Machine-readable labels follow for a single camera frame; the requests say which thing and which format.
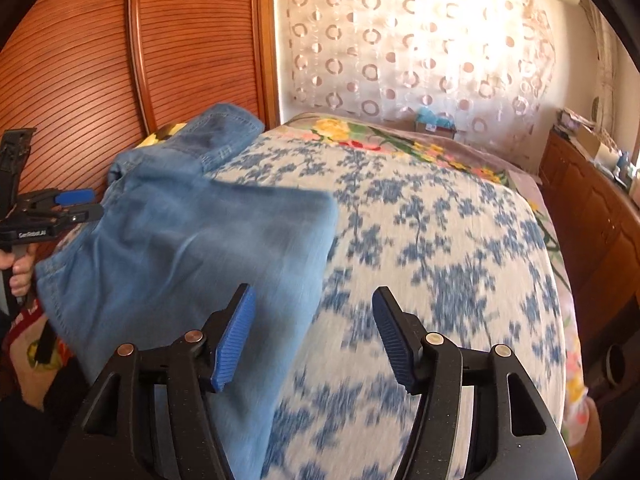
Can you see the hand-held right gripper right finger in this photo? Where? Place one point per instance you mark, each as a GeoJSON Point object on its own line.
{"type": "Point", "coordinates": [395, 340]}

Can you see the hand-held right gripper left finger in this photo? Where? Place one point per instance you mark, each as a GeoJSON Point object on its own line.
{"type": "Point", "coordinates": [235, 340]}

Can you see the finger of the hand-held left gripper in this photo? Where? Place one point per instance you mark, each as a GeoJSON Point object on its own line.
{"type": "Point", "coordinates": [75, 197]}
{"type": "Point", "coordinates": [87, 214]}

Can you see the blue denim jeans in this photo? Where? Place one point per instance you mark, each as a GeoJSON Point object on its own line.
{"type": "Point", "coordinates": [200, 250]}

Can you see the blue denim pants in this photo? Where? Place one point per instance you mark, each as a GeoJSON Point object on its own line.
{"type": "Point", "coordinates": [220, 127]}

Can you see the person's left hand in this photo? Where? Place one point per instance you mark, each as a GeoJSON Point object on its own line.
{"type": "Point", "coordinates": [22, 280]}

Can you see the blue floral white bedspread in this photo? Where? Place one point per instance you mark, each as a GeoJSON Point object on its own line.
{"type": "Point", "coordinates": [425, 240]}

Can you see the colourful printed cloth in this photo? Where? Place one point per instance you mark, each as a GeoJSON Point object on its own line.
{"type": "Point", "coordinates": [25, 355]}

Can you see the wooden headboard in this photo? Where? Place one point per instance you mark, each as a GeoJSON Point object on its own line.
{"type": "Point", "coordinates": [125, 50]}

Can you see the blue tissue box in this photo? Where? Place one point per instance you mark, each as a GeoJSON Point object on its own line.
{"type": "Point", "coordinates": [434, 122]}

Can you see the black round object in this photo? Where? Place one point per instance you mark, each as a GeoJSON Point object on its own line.
{"type": "Point", "coordinates": [622, 367]}

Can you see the wooden dresser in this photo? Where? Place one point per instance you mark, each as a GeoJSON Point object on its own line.
{"type": "Point", "coordinates": [595, 220]}

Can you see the cardboard box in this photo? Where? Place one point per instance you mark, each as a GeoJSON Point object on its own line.
{"type": "Point", "coordinates": [590, 142]}

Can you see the cluster of small dresser items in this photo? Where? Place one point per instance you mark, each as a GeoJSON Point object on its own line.
{"type": "Point", "coordinates": [620, 165]}

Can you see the sheer curtain with circle print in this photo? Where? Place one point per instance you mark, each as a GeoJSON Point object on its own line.
{"type": "Point", "coordinates": [410, 45]}

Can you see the grey wall switch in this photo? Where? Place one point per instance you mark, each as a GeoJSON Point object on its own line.
{"type": "Point", "coordinates": [595, 107]}

